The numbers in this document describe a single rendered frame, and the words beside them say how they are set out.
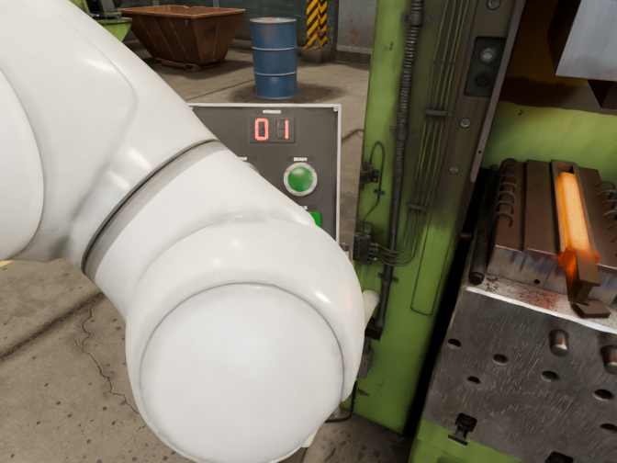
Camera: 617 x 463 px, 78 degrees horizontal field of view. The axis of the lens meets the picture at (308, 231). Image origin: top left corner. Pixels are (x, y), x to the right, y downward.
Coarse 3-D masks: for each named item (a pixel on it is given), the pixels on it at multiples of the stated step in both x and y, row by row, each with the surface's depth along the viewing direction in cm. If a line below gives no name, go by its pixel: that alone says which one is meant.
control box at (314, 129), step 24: (216, 120) 65; (240, 120) 65; (288, 120) 65; (312, 120) 65; (336, 120) 65; (240, 144) 66; (264, 144) 66; (288, 144) 66; (312, 144) 65; (336, 144) 65; (264, 168) 66; (288, 168) 66; (312, 168) 66; (336, 168) 66; (288, 192) 66; (312, 192) 66; (336, 192) 66; (336, 216) 66; (336, 240) 67
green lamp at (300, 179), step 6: (294, 168) 66; (300, 168) 66; (306, 168) 66; (288, 174) 66; (294, 174) 66; (300, 174) 66; (306, 174) 66; (288, 180) 66; (294, 180) 66; (300, 180) 66; (306, 180) 66; (312, 180) 66; (294, 186) 66; (300, 186) 66; (306, 186) 66
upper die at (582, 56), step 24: (576, 0) 51; (600, 0) 46; (552, 24) 77; (576, 24) 48; (600, 24) 47; (552, 48) 64; (576, 48) 49; (600, 48) 48; (576, 72) 51; (600, 72) 50
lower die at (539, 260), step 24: (528, 168) 92; (552, 168) 90; (576, 168) 90; (528, 192) 83; (552, 192) 83; (504, 216) 76; (528, 216) 75; (552, 216) 75; (600, 216) 74; (504, 240) 70; (528, 240) 68; (552, 240) 68; (600, 240) 68; (504, 264) 69; (528, 264) 67; (552, 264) 66; (600, 264) 62; (552, 288) 68; (600, 288) 64
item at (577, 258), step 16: (560, 176) 86; (560, 192) 82; (576, 192) 79; (576, 208) 74; (576, 224) 69; (576, 240) 65; (576, 256) 60; (592, 256) 59; (576, 272) 60; (592, 272) 56; (576, 288) 58
